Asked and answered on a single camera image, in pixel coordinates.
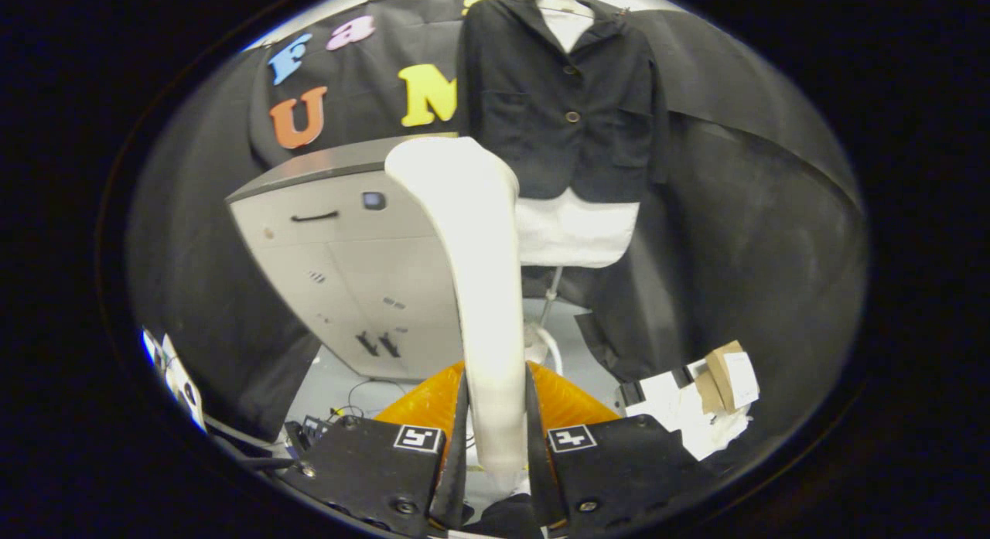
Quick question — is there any black backdrop cloth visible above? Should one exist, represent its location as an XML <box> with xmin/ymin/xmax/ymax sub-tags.
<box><xmin>128</xmin><ymin>0</ymin><xmax>867</xmax><ymax>478</ymax></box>

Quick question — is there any white garment steamer head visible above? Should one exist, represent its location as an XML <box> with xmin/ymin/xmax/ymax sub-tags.
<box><xmin>384</xmin><ymin>136</ymin><xmax>528</xmax><ymax>478</ymax></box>

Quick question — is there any black jacket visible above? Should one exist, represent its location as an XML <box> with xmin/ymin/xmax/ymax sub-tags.
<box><xmin>455</xmin><ymin>0</ymin><xmax>670</xmax><ymax>203</ymax></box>

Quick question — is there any white mannequin torso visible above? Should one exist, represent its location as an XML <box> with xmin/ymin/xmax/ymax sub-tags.
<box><xmin>514</xmin><ymin>0</ymin><xmax>641</xmax><ymax>269</ymax></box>

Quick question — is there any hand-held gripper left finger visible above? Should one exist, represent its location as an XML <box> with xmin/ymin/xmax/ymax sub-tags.
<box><xmin>280</xmin><ymin>360</ymin><xmax>469</xmax><ymax>538</ymax></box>

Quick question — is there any white electronic equipment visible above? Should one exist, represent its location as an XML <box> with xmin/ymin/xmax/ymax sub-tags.
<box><xmin>142</xmin><ymin>326</ymin><xmax>208</xmax><ymax>432</ymax></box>

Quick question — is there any cardboard box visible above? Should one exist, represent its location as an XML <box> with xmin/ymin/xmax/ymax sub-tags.
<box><xmin>694</xmin><ymin>339</ymin><xmax>760</xmax><ymax>414</ymax></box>

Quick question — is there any mannequin stand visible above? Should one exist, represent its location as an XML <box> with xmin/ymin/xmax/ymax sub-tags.
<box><xmin>523</xmin><ymin>265</ymin><xmax>565</xmax><ymax>370</ymax></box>

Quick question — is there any grey cabinet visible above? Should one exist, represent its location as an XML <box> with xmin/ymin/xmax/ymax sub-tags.
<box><xmin>226</xmin><ymin>133</ymin><xmax>465</xmax><ymax>381</ymax></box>

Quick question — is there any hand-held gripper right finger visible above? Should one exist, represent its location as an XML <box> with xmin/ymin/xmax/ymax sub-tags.
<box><xmin>526</xmin><ymin>361</ymin><xmax>708</xmax><ymax>538</ymax></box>

